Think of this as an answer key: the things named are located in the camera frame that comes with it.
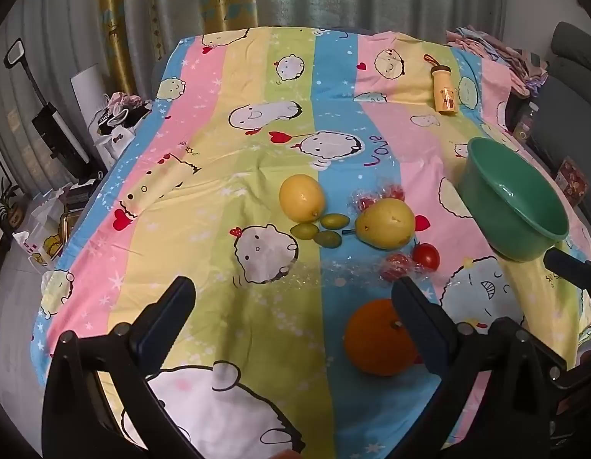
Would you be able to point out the bare red tomato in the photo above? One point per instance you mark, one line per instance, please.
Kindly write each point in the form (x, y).
(425, 256)

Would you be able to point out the white board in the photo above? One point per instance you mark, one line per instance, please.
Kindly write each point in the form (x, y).
(92, 91)

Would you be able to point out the black upright vacuum cleaner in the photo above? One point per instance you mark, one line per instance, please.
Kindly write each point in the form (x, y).
(54, 129)

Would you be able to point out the clear plastic drink bottle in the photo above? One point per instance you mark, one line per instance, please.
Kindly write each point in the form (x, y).
(526, 122)

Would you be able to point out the grey sofa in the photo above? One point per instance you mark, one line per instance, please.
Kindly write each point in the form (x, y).
(568, 105)

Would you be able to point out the pile of folded clothes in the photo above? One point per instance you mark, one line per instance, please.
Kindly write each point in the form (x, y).
(506, 57)

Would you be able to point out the potted plant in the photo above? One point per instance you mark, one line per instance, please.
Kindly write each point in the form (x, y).
(8, 205)

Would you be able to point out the striped cartoon-print bedsheet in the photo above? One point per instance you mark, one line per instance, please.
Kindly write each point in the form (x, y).
(228, 177)

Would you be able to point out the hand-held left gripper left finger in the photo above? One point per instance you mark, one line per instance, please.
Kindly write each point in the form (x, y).
(161, 334)

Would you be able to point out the gold patterned curtain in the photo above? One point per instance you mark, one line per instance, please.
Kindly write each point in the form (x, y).
(133, 19)

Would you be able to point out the white and black bag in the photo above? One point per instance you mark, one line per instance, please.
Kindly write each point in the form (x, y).
(116, 126)

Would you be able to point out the plastic-wrapped red tomatoes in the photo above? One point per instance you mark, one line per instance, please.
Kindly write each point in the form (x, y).
(393, 192)
(396, 265)

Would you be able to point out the clear box of nuts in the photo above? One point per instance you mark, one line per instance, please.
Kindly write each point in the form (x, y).
(572, 179)

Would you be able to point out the yellow-green pear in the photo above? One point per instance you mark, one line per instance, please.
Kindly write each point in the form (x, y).
(386, 223)

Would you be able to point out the yellow bear-print bottle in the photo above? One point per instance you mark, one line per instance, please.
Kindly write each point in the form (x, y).
(446, 93)

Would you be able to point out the orange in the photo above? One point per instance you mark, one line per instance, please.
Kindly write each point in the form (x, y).
(372, 339)

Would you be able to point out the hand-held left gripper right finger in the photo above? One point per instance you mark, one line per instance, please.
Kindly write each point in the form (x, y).
(420, 325)

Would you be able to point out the small green oval fruit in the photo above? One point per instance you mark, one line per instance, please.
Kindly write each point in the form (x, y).
(327, 239)
(334, 221)
(304, 230)

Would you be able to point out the white paper bag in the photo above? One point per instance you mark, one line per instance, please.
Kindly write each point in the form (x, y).
(42, 239)

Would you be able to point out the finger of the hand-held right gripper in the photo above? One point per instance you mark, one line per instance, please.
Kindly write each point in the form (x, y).
(573, 267)

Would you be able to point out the green plastic bowl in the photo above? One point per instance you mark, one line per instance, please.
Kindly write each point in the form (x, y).
(515, 201)

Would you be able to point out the yellow lemon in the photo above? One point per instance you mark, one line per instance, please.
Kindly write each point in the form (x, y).
(301, 197)

